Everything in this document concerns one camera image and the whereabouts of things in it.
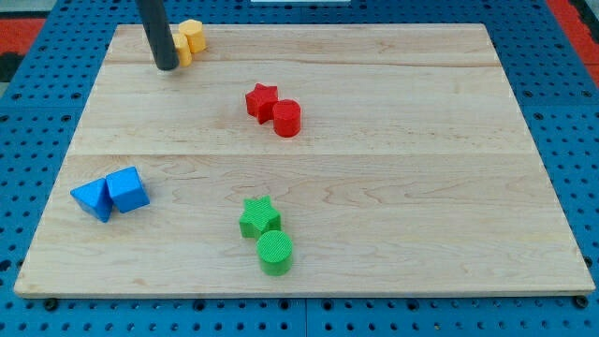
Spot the blue cube block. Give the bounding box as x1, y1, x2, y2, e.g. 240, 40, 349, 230
106, 167, 150, 213

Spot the green star block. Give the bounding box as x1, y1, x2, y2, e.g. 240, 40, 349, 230
239, 196, 282, 239

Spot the green cylinder block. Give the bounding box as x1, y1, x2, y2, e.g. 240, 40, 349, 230
256, 230, 293, 276

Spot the blue triangular prism block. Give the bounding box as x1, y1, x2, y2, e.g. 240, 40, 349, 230
70, 178, 113, 223

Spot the yellow cylinder block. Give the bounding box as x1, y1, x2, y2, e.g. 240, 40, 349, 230
172, 33, 193, 66

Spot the yellow hexagon block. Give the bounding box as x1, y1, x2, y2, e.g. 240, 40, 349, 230
179, 19, 207, 53

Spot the light wooden board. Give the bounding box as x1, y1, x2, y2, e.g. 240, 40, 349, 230
14, 23, 595, 299

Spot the red star block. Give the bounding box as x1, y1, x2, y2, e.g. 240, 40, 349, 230
245, 83, 279, 125

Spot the red cylinder block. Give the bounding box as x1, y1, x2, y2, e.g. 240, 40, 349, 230
272, 99, 301, 138

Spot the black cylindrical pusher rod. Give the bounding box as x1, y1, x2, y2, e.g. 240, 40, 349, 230
136, 0, 179, 71

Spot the blue perforated base panel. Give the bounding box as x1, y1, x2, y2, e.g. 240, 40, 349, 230
1, 1, 598, 336

